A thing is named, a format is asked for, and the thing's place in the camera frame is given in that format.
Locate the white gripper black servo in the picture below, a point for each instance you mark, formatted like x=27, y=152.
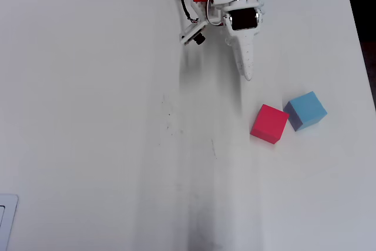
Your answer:
x=243, y=19

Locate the blue foam cube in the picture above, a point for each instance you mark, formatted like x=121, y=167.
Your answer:
x=308, y=107

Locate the red foam cube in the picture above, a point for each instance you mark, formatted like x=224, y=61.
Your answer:
x=268, y=121

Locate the silver laptop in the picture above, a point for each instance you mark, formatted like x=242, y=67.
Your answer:
x=10, y=218

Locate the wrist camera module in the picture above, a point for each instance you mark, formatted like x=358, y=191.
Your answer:
x=192, y=33

